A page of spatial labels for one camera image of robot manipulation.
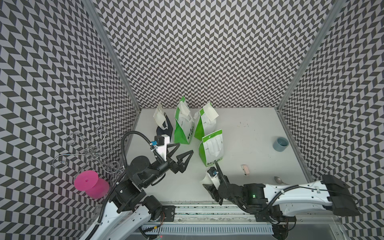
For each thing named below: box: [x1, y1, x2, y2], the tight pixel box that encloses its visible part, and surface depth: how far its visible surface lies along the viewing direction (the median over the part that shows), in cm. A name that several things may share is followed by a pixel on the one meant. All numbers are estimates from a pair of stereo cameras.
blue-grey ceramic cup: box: [272, 136, 290, 152], surface depth 96 cm
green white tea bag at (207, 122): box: [193, 102, 219, 141], surface depth 88 cm
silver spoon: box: [274, 176, 290, 185], surface depth 85 cm
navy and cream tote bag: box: [153, 103, 174, 140], surface depth 91 cm
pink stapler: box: [241, 164, 250, 176], surface depth 87 cm
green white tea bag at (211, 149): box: [198, 129, 224, 167], surface depth 79 cm
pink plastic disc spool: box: [74, 170, 110, 199], surface depth 55 cm
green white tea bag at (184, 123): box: [174, 96, 195, 145], surface depth 93 cm
